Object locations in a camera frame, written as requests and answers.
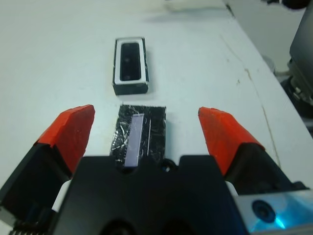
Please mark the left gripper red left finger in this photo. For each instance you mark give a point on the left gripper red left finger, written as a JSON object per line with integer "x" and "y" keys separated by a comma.
{"x": 63, "y": 137}

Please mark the white-lined camera box base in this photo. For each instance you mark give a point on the white-lined camera box base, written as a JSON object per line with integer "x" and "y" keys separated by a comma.
{"x": 130, "y": 89}

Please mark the grey robot body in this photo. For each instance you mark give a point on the grey robot body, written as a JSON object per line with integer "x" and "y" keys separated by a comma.
{"x": 303, "y": 49}

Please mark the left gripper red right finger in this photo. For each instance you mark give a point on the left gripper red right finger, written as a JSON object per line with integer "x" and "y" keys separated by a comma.
{"x": 227, "y": 137}

